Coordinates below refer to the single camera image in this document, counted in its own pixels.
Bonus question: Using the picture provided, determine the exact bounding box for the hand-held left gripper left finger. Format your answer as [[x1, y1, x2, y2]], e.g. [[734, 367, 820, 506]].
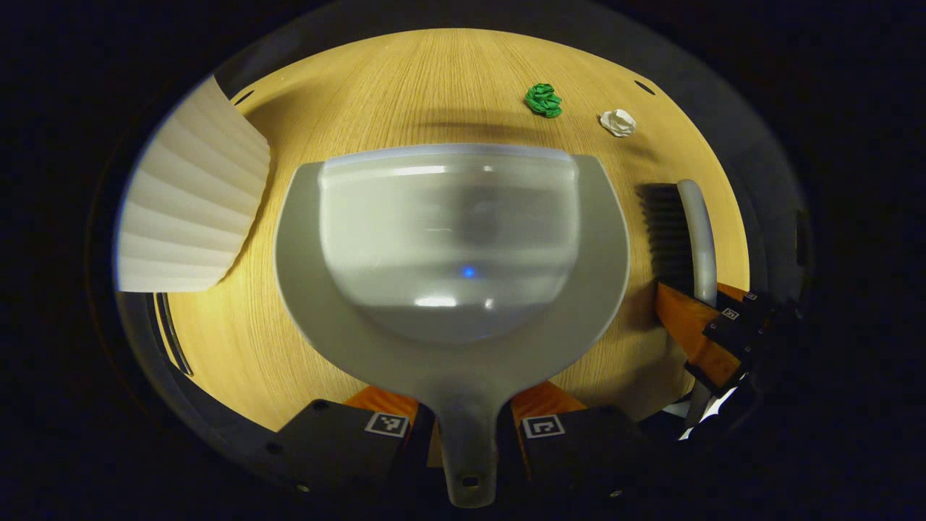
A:
[[242, 385, 448, 504]]

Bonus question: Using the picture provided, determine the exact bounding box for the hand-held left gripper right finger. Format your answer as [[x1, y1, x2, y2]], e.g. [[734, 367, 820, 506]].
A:
[[498, 380, 674, 507]]

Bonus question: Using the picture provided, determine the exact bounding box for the small grey broom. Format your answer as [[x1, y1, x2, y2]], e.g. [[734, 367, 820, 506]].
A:
[[635, 179, 719, 429]]

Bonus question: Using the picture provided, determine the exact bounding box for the white paper ball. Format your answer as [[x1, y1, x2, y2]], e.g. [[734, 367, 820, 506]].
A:
[[599, 108, 638, 139]]

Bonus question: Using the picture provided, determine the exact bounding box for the grey plastic dustpan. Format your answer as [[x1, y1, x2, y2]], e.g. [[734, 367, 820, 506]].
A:
[[273, 143, 632, 509]]

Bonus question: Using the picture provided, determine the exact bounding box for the green paper ball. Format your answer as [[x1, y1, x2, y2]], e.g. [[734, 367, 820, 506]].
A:
[[524, 82, 564, 119]]

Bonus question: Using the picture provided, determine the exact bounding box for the white ribbed garbage bin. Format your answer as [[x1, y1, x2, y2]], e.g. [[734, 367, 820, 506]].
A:
[[116, 75, 273, 295]]

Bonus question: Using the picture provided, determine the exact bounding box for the wooden desktop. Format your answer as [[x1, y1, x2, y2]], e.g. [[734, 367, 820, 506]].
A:
[[163, 27, 752, 436]]

